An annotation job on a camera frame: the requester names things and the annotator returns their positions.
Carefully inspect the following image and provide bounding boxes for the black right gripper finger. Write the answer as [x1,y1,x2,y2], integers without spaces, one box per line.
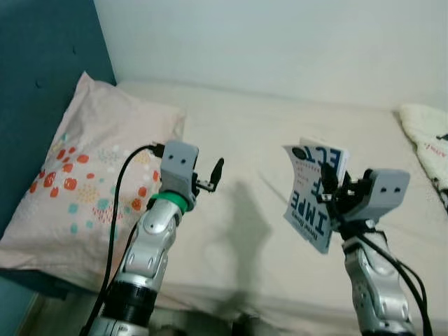
[331,162,351,201]

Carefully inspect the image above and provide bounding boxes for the white book blue letters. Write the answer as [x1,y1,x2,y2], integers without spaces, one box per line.
[282,139,350,255]

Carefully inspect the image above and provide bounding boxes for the pink dotted pillow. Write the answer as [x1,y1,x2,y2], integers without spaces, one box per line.
[0,71,187,292]

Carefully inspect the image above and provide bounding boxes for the bed with beige sheet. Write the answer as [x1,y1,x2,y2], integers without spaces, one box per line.
[0,80,448,330]

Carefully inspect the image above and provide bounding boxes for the cream cartoon print blanket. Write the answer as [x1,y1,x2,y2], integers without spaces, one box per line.
[399,104,448,205]

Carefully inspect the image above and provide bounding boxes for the robot leg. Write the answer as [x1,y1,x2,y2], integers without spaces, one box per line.
[231,311,271,336]

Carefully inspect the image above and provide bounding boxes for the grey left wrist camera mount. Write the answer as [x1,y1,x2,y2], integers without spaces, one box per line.
[160,140,200,204]

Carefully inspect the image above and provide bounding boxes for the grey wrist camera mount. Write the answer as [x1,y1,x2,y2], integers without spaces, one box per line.
[360,168,411,225]
[160,140,200,204]

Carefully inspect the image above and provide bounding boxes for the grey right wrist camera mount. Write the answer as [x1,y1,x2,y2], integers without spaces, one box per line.
[360,168,411,225]

